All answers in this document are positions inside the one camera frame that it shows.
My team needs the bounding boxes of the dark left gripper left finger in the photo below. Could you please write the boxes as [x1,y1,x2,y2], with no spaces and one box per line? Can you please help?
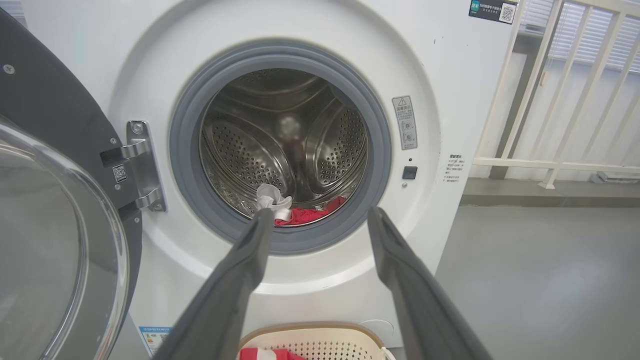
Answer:
[152,207,276,360]

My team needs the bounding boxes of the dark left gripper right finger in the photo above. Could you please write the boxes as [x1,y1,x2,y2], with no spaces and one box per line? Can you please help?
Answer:
[367,206,493,360]

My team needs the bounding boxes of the red white striped garment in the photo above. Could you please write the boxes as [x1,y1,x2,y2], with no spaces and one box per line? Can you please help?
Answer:
[239,347,306,360]

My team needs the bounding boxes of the red garment white cuff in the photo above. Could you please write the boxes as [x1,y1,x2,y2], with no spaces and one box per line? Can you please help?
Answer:
[256,183,347,227]

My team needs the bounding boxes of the dark round washer door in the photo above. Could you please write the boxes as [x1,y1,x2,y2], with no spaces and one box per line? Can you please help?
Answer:
[0,7,151,360]

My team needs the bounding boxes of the cream perforated laundry basket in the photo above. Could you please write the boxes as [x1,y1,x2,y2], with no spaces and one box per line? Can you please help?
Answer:
[237,322,396,360]

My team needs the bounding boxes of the white front-load washing machine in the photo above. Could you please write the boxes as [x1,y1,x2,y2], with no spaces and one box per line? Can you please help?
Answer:
[20,0,521,360]

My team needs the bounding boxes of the blue energy label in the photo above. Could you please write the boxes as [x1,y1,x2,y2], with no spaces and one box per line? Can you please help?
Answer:
[138,326,173,357]

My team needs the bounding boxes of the small printed text label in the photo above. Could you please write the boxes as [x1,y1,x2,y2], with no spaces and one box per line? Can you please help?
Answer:
[442,154,467,185]

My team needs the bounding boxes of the grey warning sticker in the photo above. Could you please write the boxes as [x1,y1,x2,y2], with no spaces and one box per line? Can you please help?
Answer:
[392,95,418,151]

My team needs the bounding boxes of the white metal railing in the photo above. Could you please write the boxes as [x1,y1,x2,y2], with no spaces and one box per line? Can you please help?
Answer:
[472,0,640,190]

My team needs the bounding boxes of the black QR code sticker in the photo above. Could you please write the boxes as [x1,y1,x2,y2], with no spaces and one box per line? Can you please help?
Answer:
[468,0,518,25]

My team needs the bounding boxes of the white window blinds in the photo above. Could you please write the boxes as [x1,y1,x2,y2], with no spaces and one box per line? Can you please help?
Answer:
[520,0,640,73]

